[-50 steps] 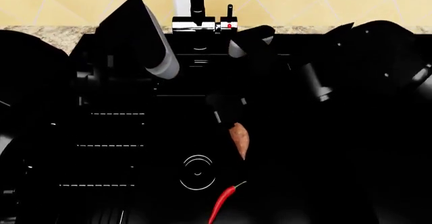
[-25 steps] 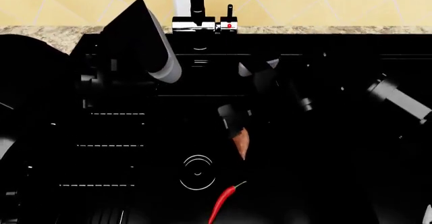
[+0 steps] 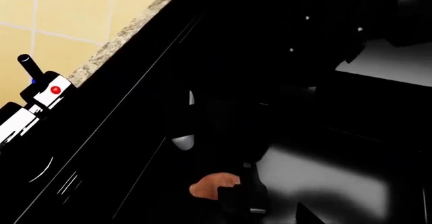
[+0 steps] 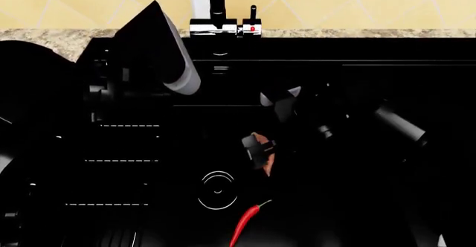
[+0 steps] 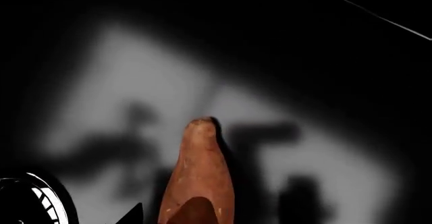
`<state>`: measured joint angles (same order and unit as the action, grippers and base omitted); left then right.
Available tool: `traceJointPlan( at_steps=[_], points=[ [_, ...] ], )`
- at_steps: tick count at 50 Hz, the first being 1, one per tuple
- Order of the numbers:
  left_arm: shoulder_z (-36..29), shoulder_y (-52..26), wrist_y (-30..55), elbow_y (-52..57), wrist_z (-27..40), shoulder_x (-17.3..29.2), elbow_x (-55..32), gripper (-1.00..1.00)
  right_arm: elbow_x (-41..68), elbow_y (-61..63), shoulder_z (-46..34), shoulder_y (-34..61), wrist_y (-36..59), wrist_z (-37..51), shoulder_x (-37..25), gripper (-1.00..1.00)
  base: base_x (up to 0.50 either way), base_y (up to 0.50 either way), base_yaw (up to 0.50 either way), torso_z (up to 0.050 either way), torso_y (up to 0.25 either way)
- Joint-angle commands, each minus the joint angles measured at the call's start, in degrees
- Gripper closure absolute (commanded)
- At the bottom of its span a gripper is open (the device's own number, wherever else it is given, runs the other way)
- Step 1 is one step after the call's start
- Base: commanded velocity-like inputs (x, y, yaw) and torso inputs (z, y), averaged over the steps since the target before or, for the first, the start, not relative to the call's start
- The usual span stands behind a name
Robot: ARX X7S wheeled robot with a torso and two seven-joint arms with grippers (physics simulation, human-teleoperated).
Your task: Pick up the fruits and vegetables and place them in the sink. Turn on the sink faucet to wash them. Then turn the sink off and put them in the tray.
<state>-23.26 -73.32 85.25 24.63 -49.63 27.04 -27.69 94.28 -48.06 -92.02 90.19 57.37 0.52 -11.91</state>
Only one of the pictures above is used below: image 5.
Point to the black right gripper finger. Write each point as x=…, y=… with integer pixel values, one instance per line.
x=135, y=216

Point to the orange-brown sweet potato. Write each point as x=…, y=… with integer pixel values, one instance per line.
x=199, y=163

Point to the dark grey sink basin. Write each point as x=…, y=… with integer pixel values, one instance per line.
x=141, y=77

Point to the black and white round object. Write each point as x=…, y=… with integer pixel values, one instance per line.
x=44, y=198

